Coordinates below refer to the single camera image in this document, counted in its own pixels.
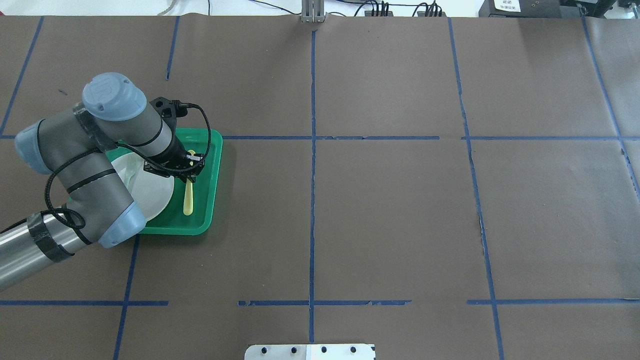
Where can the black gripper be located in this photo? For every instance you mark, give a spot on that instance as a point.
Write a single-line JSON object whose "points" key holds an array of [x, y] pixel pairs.
{"points": [[174, 149]]}

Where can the yellow plastic spoon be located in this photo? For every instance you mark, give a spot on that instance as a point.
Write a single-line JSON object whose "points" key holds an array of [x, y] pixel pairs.
{"points": [[188, 198]]}

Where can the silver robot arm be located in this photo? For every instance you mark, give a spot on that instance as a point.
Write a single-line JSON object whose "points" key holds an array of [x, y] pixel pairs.
{"points": [[86, 200]]}

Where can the green plastic tray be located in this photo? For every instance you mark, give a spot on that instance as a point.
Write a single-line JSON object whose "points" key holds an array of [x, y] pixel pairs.
{"points": [[172, 221]]}

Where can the white round plate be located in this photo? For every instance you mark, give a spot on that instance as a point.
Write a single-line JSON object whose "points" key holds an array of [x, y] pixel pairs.
{"points": [[151, 192]]}

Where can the black computer box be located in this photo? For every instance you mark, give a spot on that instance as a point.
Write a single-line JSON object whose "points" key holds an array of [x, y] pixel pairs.
{"points": [[543, 9]]}

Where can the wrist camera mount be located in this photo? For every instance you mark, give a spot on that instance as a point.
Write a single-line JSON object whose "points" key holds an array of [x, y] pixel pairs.
{"points": [[169, 110]]}

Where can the aluminium frame post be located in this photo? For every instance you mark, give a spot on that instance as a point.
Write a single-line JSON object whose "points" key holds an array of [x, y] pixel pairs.
{"points": [[313, 11]]}

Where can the white camera pedestal column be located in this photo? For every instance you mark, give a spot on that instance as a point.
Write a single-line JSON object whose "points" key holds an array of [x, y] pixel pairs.
{"points": [[331, 351]]}

